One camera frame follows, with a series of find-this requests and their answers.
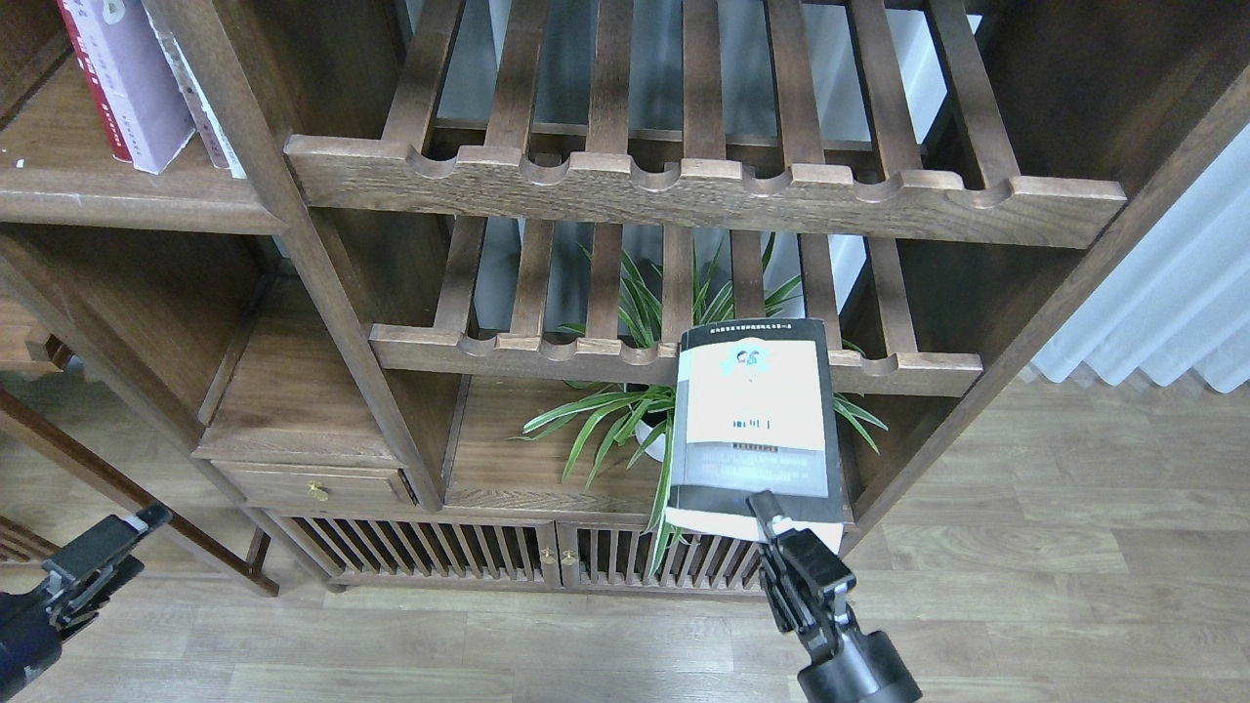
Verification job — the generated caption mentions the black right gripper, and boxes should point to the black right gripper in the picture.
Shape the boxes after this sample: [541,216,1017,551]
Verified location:
[746,490,923,702]

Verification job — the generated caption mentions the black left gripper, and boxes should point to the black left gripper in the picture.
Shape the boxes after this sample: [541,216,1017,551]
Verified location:
[1,504,173,699]

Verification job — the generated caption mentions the yellow and black book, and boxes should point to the yellow and black book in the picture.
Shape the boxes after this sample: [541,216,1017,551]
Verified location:
[663,316,845,550]

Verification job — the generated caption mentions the red cover book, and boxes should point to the red cover book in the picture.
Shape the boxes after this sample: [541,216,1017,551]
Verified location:
[58,1,131,164]

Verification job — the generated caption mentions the white and purple book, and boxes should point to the white and purple book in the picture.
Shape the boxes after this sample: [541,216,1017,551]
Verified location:
[68,1,195,175]

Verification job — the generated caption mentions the upright books on left shelf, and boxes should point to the upright books on left shelf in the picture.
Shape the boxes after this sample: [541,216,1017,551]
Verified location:
[143,1,248,180]

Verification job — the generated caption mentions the white plant pot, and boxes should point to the white plant pot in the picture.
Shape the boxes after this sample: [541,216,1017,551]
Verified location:
[634,412,670,464]

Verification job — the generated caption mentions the green spider plant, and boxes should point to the green spider plant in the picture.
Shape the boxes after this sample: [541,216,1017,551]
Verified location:
[514,231,888,578]

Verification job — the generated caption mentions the white curtain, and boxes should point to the white curtain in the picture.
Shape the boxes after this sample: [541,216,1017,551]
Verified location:
[1031,130,1249,394]

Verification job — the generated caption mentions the dark wooden bookshelf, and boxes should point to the dark wooden bookshelf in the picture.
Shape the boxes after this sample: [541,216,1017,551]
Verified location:
[3,1,1248,595]

